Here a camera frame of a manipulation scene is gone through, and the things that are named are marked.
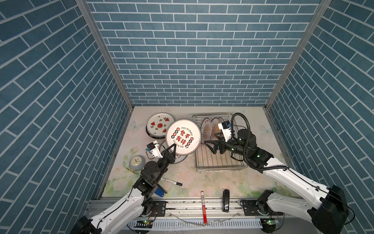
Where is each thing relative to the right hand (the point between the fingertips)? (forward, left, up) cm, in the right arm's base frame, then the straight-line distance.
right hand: (208, 136), depth 73 cm
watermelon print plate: (+21, +37, -21) cm, 47 cm away
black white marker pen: (-16, +18, -25) cm, 35 cm away
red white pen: (-28, 0, -25) cm, 38 cm away
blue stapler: (-22, +24, -23) cm, 40 cm away
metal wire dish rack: (-3, 0, -23) cm, 23 cm away
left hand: (-4, +16, -5) cm, 17 cm away
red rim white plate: (+2, +12, -3) cm, 13 cm away
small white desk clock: (-8, +41, -21) cm, 47 cm away
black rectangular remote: (-25, -11, -23) cm, 35 cm away
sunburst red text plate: (+17, +1, -18) cm, 25 cm away
